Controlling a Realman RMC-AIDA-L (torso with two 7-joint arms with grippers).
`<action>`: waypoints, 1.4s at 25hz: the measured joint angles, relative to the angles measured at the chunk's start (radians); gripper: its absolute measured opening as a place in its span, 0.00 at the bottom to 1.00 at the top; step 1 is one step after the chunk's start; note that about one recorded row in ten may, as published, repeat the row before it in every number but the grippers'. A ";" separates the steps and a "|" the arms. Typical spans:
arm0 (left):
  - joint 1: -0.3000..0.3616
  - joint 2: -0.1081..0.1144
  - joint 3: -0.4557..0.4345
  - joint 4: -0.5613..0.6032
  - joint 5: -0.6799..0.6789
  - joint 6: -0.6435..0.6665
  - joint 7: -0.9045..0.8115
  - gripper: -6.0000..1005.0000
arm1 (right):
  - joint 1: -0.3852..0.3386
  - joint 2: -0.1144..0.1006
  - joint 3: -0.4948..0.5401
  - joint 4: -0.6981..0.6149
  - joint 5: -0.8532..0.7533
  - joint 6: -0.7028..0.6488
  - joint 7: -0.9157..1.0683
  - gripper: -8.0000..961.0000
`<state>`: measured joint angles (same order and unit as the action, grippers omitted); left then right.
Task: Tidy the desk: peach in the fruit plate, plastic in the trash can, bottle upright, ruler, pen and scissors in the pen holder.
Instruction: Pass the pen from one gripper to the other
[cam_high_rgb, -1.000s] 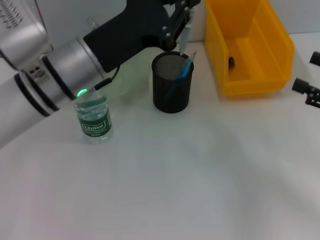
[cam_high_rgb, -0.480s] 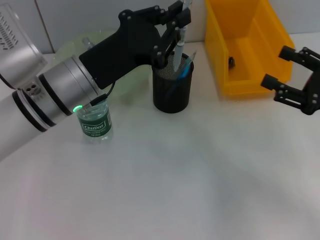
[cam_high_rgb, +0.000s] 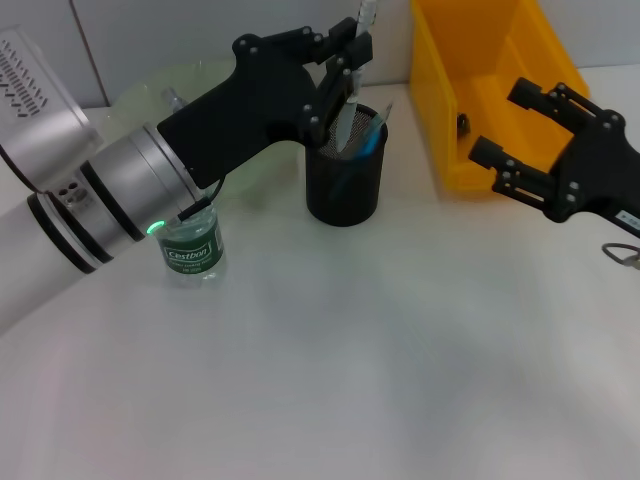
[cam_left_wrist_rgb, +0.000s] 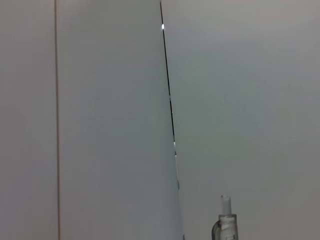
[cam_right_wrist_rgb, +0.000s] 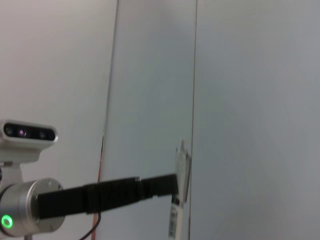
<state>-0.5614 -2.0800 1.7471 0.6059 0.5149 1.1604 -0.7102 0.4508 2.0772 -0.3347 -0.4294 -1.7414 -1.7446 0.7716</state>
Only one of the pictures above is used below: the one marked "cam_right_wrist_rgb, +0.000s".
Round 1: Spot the grey mechanical pen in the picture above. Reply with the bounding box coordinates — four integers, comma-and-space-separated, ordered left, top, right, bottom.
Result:
167, 138, 193, 240

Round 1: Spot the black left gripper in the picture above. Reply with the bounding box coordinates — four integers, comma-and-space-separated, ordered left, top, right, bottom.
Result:
36, 176, 144, 221

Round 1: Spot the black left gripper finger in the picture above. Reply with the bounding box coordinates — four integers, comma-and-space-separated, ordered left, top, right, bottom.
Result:
139, 173, 180, 200

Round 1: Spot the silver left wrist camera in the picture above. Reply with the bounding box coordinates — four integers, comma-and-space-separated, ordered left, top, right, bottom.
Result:
0, 119, 60, 164

